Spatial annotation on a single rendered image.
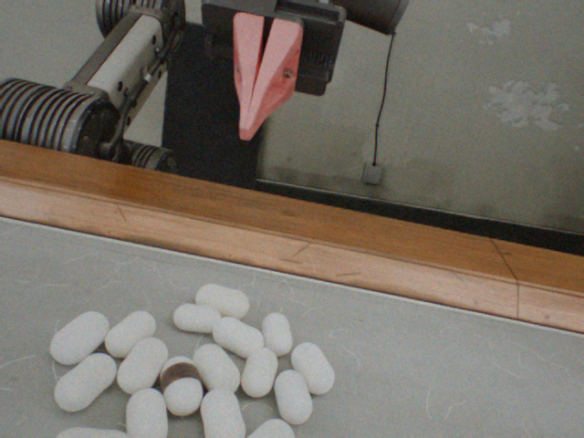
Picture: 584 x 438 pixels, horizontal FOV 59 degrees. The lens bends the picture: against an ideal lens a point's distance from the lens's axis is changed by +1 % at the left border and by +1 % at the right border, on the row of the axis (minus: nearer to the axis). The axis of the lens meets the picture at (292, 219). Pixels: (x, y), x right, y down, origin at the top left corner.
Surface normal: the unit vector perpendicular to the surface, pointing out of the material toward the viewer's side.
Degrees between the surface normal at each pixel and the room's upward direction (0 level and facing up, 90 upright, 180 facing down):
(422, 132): 90
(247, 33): 60
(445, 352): 0
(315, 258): 45
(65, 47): 90
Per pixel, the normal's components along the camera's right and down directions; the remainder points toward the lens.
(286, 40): 0.02, -0.10
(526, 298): 0.07, -0.35
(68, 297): 0.18, -0.89
